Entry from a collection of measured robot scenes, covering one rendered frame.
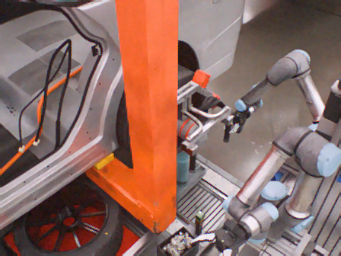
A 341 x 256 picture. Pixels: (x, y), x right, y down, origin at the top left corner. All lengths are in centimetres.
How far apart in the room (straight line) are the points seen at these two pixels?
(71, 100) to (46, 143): 32
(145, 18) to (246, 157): 229
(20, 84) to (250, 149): 201
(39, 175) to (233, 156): 183
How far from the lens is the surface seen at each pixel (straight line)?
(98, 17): 185
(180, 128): 227
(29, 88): 255
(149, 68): 136
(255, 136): 356
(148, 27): 128
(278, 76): 210
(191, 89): 219
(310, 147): 148
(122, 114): 221
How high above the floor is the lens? 245
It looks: 43 degrees down
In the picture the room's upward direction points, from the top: 1 degrees counter-clockwise
